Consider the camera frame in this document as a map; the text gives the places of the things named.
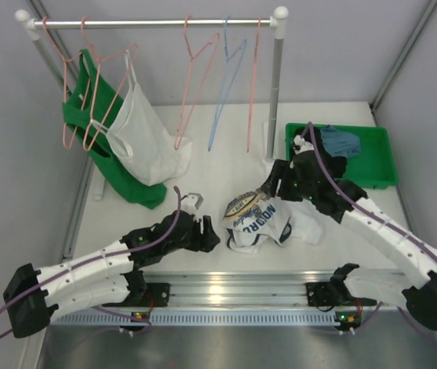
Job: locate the plain white tank top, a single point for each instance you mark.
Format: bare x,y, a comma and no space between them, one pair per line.
140,141

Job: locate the green plastic bin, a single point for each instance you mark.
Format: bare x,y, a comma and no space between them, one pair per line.
375,167

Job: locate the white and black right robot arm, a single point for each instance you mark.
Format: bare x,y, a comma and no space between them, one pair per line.
305,178

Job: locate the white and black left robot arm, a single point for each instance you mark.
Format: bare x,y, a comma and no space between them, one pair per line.
36,297

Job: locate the white and silver clothes rack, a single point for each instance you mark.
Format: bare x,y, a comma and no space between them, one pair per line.
33,27

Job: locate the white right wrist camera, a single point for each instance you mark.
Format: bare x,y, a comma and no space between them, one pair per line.
299,145

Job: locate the blue garment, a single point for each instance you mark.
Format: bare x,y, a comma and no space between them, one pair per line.
340,143

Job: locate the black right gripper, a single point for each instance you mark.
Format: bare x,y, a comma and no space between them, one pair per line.
269,187

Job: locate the blue wire hanger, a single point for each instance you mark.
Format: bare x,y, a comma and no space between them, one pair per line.
233,61

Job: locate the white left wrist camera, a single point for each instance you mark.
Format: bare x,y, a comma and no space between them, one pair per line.
191,203

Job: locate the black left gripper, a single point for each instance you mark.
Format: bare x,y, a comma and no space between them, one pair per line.
201,234

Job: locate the grey slotted cable duct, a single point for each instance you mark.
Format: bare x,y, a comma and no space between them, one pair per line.
211,318

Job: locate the green tank top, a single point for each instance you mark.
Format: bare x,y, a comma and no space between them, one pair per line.
104,105

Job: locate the aluminium mounting rail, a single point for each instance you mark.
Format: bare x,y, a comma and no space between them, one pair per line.
222,290

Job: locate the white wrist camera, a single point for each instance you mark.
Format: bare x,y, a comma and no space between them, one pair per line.
299,145
191,203

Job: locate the black garment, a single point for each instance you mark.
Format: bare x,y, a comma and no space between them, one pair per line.
335,165

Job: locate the white printed navy-trim tank top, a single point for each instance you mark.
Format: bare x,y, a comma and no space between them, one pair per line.
253,218

